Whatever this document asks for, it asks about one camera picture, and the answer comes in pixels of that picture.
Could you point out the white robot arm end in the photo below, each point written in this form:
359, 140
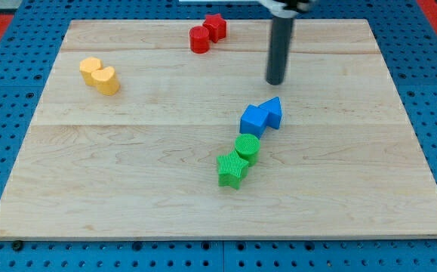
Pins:
288, 8

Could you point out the blue cube block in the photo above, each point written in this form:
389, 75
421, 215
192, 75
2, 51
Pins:
253, 121

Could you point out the wooden board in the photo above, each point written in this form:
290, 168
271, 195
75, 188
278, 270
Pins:
142, 164

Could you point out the green cylinder block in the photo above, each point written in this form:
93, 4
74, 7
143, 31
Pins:
247, 147

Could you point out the green star block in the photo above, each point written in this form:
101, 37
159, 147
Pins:
231, 170

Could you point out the blue triangle block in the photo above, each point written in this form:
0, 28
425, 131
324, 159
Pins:
274, 108

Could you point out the red cylinder block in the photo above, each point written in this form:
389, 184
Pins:
199, 39

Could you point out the red star block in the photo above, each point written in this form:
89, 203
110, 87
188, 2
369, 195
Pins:
216, 26

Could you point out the yellow heart block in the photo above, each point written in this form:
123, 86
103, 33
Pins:
105, 81

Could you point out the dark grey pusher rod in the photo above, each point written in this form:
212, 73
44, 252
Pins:
279, 44

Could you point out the yellow hexagon block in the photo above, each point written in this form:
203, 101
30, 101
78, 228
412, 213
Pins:
87, 66

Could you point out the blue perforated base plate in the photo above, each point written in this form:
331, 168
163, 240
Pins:
404, 32

